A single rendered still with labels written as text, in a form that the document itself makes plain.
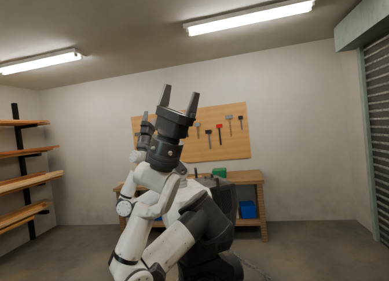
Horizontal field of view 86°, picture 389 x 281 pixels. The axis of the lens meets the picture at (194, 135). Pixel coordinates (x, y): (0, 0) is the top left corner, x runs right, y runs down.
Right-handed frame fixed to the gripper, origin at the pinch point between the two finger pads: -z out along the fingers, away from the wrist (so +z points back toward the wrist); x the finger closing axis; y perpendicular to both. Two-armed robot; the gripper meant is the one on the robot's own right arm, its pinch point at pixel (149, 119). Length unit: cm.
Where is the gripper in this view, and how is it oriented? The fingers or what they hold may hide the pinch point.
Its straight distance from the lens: 124.7
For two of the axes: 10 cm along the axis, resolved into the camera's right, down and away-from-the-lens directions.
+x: -2.0, -3.3, -9.2
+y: -9.7, -0.3, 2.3
